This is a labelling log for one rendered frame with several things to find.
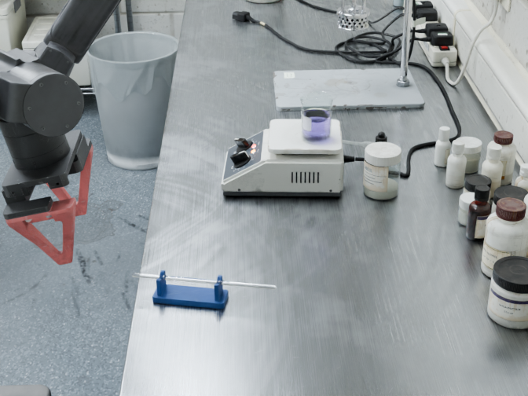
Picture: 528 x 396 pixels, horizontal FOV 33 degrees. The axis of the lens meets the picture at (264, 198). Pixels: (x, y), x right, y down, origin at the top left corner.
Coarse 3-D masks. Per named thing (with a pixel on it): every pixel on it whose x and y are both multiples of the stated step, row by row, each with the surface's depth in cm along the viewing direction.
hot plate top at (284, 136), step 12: (276, 120) 151; (288, 120) 151; (300, 120) 151; (336, 120) 150; (276, 132) 147; (288, 132) 146; (300, 132) 146; (336, 132) 146; (276, 144) 143; (288, 144) 143; (300, 144) 143; (312, 144) 142; (324, 144) 142; (336, 144) 142
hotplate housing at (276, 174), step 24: (264, 144) 147; (264, 168) 142; (288, 168) 142; (312, 168) 142; (336, 168) 142; (240, 192) 145; (264, 192) 145; (288, 192) 145; (312, 192) 144; (336, 192) 144
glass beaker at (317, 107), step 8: (304, 96) 142; (312, 96) 143; (320, 96) 143; (328, 96) 142; (304, 104) 140; (312, 104) 139; (320, 104) 144; (328, 104) 139; (304, 112) 140; (312, 112) 140; (320, 112) 139; (328, 112) 140; (304, 120) 141; (312, 120) 140; (320, 120) 140; (328, 120) 141; (304, 128) 142; (312, 128) 141; (320, 128) 141; (328, 128) 142; (304, 136) 142; (312, 136) 142; (320, 136) 141; (328, 136) 142
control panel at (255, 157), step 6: (252, 138) 152; (258, 138) 151; (252, 144) 150; (258, 144) 149; (228, 150) 154; (234, 150) 152; (246, 150) 149; (258, 150) 146; (228, 156) 152; (252, 156) 146; (258, 156) 144; (228, 162) 149; (252, 162) 144; (228, 168) 147; (234, 168) 146; (240, 168) 144; (228, 174) 145
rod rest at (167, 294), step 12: (156, 288) 121; (168, 288) 121; (180, 288) 121; (192, 288) 121; (204, 288) 121; (216, 288) 117; (156, 300) 120; (168, 300) 119; (180, 300) 119; (192, 300) 119; (204, 300) 119; (216, 300) 118
